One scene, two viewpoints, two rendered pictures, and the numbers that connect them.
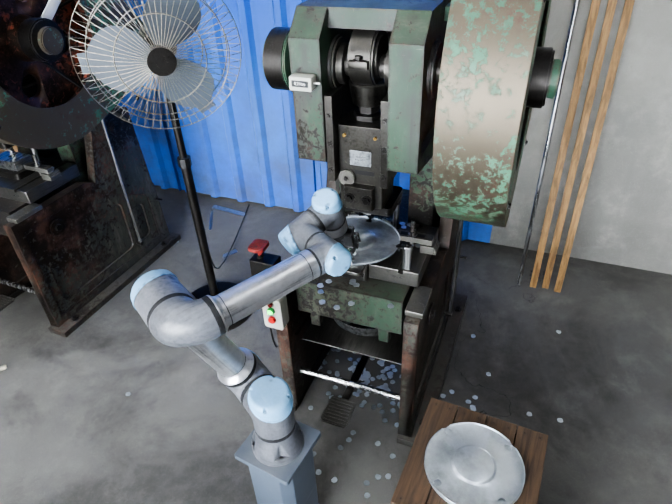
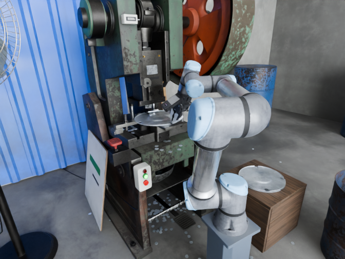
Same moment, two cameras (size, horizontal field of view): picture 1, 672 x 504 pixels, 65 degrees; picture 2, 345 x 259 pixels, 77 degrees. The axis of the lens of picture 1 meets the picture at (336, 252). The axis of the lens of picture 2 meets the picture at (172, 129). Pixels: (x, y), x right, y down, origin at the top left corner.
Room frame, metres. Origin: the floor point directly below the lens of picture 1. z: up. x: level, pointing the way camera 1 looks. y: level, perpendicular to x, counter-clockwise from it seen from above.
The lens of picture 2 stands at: (0.75, 0.97, 1.20)
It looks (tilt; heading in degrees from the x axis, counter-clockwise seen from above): 21 degrees down; 301
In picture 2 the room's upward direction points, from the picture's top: 2 degrees counter-clockwise
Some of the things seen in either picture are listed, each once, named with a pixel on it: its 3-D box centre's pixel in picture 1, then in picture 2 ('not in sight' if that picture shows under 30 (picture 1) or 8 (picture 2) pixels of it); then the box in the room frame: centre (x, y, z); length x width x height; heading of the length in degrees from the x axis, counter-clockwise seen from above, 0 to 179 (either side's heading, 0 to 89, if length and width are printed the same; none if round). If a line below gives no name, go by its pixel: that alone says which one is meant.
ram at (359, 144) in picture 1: (364, 160); (148, 73); (1.56, -0.11, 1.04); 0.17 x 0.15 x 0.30; 157
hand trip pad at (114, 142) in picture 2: (259, 252); (115, 147); (1.52, 0.27, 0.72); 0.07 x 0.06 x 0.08; 157
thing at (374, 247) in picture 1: (357, 239); (158, 117); (1.48, -0.07, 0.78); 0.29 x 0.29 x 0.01
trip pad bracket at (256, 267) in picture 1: (267, 277); (120, 164); (1.51, 0.25, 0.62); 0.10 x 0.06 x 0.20; 67
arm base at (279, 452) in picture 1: (276, 432); (230, 213); (0.93, 0.20, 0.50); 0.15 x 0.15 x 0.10
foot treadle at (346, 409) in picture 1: (359, 370); (163, 203); (1.47, -0.07, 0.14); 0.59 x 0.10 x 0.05; 157
